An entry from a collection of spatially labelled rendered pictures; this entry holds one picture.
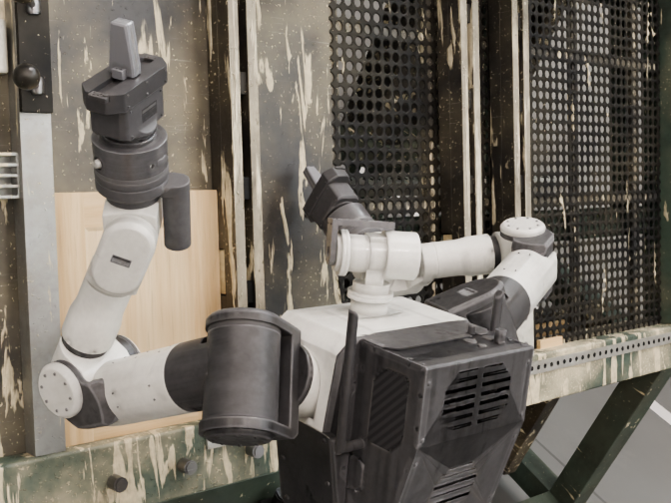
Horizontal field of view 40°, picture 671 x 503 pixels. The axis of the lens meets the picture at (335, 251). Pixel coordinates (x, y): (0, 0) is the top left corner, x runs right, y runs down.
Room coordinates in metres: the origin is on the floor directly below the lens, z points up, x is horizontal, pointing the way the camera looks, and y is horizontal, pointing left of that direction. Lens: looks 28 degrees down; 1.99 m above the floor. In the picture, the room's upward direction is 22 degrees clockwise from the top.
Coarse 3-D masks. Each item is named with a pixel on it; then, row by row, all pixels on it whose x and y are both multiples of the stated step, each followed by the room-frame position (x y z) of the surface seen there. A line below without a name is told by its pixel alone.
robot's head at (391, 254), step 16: (352, 240) 1.09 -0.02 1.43; (368, 240) 1.10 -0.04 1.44; (384, 240) 1.10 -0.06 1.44; (400, 240) 1.11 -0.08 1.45; (416, 240) 1.12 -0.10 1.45; (352, 256) 1.08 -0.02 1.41; (368, 256) 1.08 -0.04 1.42; (384, 256) 1.09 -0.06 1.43; (400, 256) 1.09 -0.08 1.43; (416, 256) 1.10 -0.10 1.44; (368, 272) 1.08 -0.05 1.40; (384, 272) 1.09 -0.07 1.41; (400, 272) 1.09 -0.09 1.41; (416, 272) 1.10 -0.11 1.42; (352, 288) 1.09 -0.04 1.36; (368, 288) 1.07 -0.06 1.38; (384, 288) 1.08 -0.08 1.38
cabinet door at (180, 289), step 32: (96, 192) 1.30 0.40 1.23; (192, 192) 1.42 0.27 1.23; (64, 224) 1.23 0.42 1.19; (96, 224) 1.27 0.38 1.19; (192, 224) 1.40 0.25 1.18; (64, 256) 1.21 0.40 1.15; (160, 256) 1.34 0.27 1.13; (192, 256) 1.38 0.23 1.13; (64, 288) 1.19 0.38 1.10; (160, 288) 1.31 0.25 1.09; (192, 288) 1.36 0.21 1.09; (128, 320) 1.25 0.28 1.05; (160, 320) 1.29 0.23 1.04; (192, 320) 1.33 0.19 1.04; (192, 416) 1.26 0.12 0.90
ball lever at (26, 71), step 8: (24, 64) 1.17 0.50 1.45; (16, 72) 1.16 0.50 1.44; (24, 72) 1.16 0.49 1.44; (32, 72) 1.16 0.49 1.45; (16, 80) 1.15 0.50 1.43; (24, 80) 1.15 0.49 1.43; (32, 80) 1.16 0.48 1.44; (40, 80) 1.26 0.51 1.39; (24, 88) 1.16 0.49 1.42; (32, 88) 1.17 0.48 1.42; (40, 88) 1.25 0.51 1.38
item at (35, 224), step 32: (32, 128) 1.24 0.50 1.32; (32, 160) 1.22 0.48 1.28; (32, 192) 1.20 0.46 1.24; (32, 224) 1.18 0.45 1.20; (32, 256) 1.16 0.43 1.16; (32, 288) 1.14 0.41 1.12; (32, 320) 1.12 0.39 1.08; (32, 352) 1.10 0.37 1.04; (32, 384) 1.08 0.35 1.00; (32, 416) 1.06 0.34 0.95; (32, 448) 1.04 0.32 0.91; (64, 448) 1.07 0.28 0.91
